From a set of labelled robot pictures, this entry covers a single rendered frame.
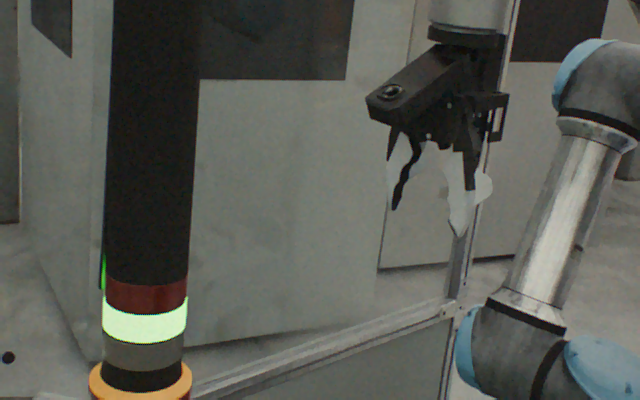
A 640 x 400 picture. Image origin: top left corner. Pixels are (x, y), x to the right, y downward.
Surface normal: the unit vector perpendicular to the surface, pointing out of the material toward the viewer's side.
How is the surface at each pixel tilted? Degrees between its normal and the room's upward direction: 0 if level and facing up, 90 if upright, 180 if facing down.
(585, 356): 7
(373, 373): 90
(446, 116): 90
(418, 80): 28
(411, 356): 90
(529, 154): 90
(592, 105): 66
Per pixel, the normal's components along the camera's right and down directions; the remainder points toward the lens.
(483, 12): 0.24, 0.33
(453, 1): -0.58, 0.18
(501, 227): 0.45, 0.32
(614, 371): 0.20, -0.90
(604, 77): -0.57, -0.22
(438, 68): -0.25, -0.76
